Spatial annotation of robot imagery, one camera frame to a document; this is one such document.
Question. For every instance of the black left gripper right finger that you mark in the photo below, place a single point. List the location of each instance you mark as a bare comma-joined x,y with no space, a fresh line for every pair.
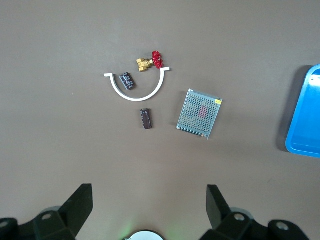
232,227

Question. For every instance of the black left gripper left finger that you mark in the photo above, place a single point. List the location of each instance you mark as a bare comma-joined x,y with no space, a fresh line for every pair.
72,217

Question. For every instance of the dark cylindrical capacitor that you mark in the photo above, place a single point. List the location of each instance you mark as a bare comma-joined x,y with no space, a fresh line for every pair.
146,118
128,81

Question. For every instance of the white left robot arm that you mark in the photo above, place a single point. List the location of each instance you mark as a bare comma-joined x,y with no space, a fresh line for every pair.
145,236

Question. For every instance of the metal mesh power supply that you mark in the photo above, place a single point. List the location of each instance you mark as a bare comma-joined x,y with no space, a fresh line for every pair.
200,112

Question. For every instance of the blue plastic tray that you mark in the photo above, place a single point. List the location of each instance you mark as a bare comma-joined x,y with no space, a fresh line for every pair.
307,120

